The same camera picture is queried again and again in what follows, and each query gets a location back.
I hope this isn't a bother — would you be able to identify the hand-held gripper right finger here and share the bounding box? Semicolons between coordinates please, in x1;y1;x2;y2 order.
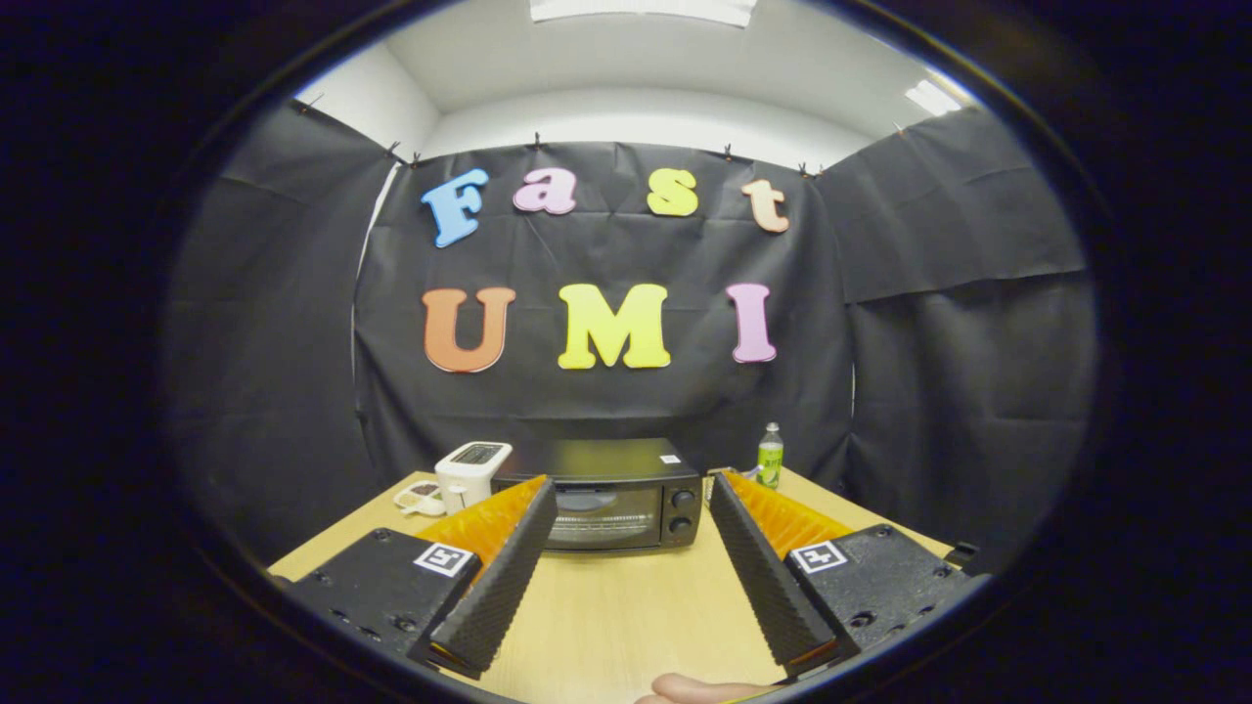
709;471;984;678

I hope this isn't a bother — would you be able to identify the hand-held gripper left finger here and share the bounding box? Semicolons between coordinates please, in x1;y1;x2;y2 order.
277;475;559;681

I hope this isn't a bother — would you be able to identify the black toaster oven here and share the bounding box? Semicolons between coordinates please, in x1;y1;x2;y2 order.
492;438;705;556

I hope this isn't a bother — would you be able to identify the white pop-up toaster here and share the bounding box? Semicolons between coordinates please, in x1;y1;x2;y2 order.
434;441;514;516

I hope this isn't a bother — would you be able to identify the green drink bottle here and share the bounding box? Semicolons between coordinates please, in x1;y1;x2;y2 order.
756;422;785;490

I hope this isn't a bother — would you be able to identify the ceiling light panel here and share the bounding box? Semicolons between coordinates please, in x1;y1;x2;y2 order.
530;0;757;27
905;80;962;116

